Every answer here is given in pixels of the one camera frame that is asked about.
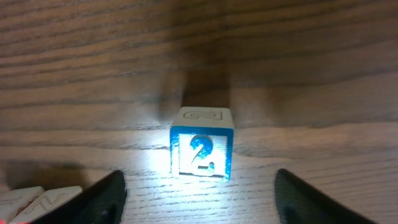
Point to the blue number 2 block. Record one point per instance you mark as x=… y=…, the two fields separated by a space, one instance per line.
x=201 y=143

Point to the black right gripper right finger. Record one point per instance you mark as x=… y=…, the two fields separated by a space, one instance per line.
x=299 y=202

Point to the red letter I block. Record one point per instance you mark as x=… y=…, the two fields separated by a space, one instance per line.
x=48 y=201

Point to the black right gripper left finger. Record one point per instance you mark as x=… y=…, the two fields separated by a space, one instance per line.
x=102 y=203

